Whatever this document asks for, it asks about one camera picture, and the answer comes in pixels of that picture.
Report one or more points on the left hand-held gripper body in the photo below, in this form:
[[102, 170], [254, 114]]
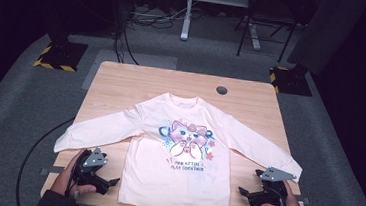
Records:
[[89, 175]]

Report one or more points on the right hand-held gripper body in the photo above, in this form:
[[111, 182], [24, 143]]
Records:
[[270, 196]]

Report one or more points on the pink long-sleeve cat print shirt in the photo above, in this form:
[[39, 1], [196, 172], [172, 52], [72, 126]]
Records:
[[164, 181]]

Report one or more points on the person's left hand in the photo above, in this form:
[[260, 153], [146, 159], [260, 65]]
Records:
[[63, 181]]

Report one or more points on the grey round table grommet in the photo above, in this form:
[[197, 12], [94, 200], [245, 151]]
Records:
[[221, 90]]

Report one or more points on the black stand base yellow stripes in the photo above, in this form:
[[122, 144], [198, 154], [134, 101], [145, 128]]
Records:
[[290, 80], [64, 54]]

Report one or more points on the black metal chair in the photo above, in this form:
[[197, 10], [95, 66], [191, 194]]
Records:
[[272, 18]]

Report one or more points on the grey fabric panel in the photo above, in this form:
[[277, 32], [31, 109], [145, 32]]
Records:
[[331, 29]]

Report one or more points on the grey metal table bracket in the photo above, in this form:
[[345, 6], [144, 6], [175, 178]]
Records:
[[48, 170], [303, 199]]

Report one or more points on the white desk frame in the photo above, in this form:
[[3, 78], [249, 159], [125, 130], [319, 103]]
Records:
[[186, 19]]

